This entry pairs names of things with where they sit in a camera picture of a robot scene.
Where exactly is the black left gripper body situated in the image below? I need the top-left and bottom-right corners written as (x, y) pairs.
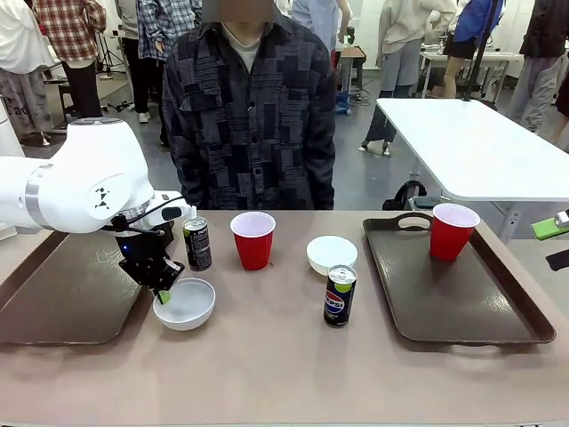
top-left (116, 227), bottom-right (186, 298)

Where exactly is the white bowl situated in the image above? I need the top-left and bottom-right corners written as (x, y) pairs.
top-left (305, 235), bottom-right (359, 277)
top-left (152, 278), bottom-right (217, 332)

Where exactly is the person's left forearm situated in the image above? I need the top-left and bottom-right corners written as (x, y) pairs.
top-left (305, 128), bottom-right (337, 211)

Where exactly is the person's right forearm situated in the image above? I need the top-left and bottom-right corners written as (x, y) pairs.
top-left (168, 128), bottom-right (202, 211)

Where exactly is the black Pepsi can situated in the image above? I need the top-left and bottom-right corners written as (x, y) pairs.
top-left (182, 216), bottom-right (213, 273)
top-left (323, 264), bottom-right (358, 329)

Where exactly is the brown serving tray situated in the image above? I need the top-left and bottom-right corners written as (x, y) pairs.
top-left (0, 222), bottom-right (175, 347)
top-left (362, 213), bottom-right (557, 348)

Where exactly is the red plastic cup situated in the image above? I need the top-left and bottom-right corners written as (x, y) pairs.
top-left (429, 203), bottom-right (482, 262)
top-left (229, 211), bottom-right (277, 271)

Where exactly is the white folding table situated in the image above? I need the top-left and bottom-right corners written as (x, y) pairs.
top-left (375, 98), bottom-right (569, 245)

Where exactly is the person in black jacket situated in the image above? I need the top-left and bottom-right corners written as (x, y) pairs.
top-left (506, 0), bottom-right (569, 146)

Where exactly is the white background desk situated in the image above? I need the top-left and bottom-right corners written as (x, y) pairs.
top-left (418, 49), bottom-right (526, 98)

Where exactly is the person in patchwork shirt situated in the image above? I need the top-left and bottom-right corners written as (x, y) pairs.
top-left (160, 0), bottom-right (337, 212)

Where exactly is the white cabinet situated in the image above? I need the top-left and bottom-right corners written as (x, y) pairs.
top-left (0, 93), bottom-right (24, 158)

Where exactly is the black stand pole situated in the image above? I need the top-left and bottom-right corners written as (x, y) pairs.
top-left (461, 0), bottom-right (500, 104)

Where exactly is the black tripod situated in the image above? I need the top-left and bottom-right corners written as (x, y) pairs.
top-left (96, 30), bottom-right (134, 113)

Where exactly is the person in blue plaid shirt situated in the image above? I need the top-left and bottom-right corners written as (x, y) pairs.
top-left (119, 0), bottom-right (204, 148)

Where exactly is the person in white printed clothes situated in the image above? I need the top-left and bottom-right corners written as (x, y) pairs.
top-left (0, 0), bottom-right (57, 137)

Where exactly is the person in red plaid shirt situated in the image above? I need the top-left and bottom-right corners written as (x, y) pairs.
top-left (31, 0), bottom-right (108, 120)

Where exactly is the person in beige hoodie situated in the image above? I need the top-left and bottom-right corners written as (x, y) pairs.
top-left (359, 0), bottom-right (460, 157)

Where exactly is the brown-topped stool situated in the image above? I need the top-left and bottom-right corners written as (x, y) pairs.
top-left (338, 26), bottom-right (369, 100)

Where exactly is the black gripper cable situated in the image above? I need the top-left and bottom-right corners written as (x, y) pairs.
top-left (109, 195), bottom-right (184, 236)

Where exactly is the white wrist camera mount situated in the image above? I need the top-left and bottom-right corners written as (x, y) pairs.
top-left (142, 190), bottom-right (198, 229)

